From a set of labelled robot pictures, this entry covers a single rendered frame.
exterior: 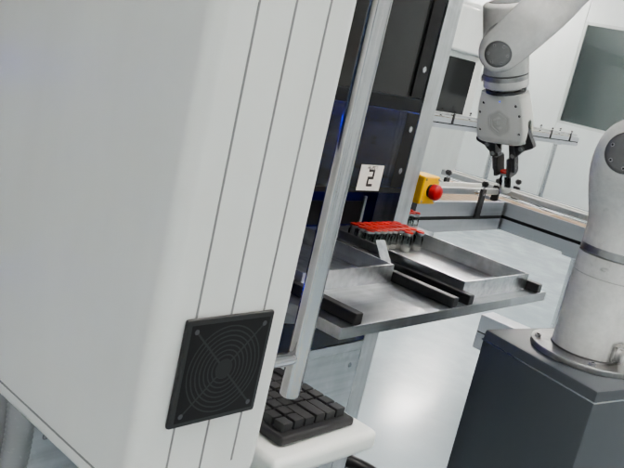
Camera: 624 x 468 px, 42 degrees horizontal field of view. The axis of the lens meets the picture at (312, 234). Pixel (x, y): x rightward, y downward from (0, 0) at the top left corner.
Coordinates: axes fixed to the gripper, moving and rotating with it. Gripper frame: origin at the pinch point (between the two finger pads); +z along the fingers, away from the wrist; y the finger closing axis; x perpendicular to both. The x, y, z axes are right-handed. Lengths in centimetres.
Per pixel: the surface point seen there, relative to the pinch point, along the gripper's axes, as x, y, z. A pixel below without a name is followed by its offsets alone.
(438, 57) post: 23.5, -30.0, -14.1
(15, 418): -100, -15, 4
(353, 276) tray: -37.3, -9.9, 10.5
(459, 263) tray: 4.7, -13.8, 27.3
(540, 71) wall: 795, -380, 199
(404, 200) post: 12.4, -33.7, 18.6
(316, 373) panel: -19, -39, 53
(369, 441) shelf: -69, 18, 13
